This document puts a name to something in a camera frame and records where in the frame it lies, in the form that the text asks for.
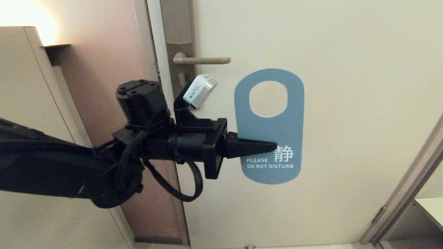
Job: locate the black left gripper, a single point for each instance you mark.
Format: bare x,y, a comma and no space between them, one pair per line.
197,141

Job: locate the blue and white door hanger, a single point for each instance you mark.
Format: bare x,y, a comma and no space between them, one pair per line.
270,131

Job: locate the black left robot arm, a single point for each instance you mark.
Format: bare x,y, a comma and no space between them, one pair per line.
41,166

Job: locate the white room door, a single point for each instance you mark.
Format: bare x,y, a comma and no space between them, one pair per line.
277,214

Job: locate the metal door latch bolt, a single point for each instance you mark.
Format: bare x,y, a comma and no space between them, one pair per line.
156,68

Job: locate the bronze door lock plate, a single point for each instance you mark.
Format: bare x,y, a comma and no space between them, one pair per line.
177,24

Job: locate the beige cabinet panel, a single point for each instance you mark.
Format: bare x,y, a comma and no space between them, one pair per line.
34,224

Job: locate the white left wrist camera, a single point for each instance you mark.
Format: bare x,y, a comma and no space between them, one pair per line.
199,90

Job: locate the small metal frame hinge plate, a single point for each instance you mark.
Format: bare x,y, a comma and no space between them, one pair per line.
379,215

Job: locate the dark wall lamp fixture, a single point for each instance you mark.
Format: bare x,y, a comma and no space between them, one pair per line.
56,52

